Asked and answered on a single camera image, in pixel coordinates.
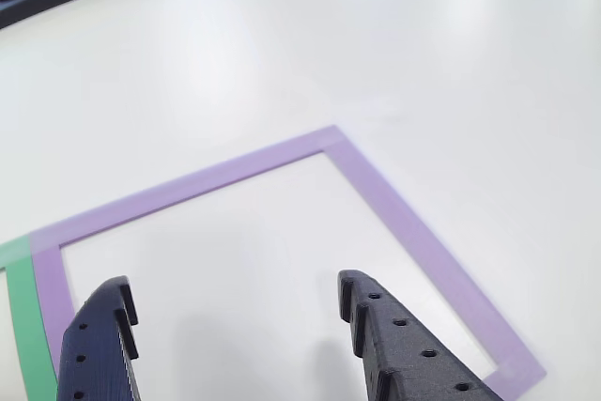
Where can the green tape square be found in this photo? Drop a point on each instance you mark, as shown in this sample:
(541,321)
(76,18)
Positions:
(28,326)

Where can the purple tape square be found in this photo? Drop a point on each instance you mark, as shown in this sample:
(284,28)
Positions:
(375,185)

